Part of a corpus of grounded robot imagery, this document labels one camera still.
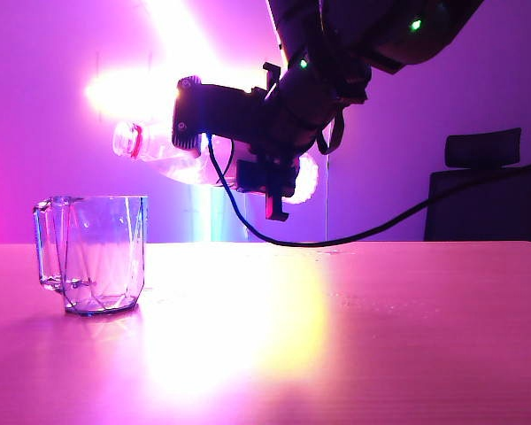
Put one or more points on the clear plastic water bottle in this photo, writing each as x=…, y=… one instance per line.
x=159, y=150

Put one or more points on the clear faceted glass mug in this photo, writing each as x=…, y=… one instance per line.
x=102, y=265

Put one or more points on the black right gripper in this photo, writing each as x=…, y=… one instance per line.
x=274, y=119

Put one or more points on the glowing horizontal light bar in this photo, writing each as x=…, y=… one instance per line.
x=119, y=93

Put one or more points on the glowing vertical light strip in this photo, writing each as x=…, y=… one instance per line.
x=203, y=217

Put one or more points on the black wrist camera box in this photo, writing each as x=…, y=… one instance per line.
x=187, y=110

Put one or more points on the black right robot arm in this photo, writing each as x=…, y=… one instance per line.
x=345, y=26

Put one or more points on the black office chair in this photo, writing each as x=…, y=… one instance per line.
x=482, y=203

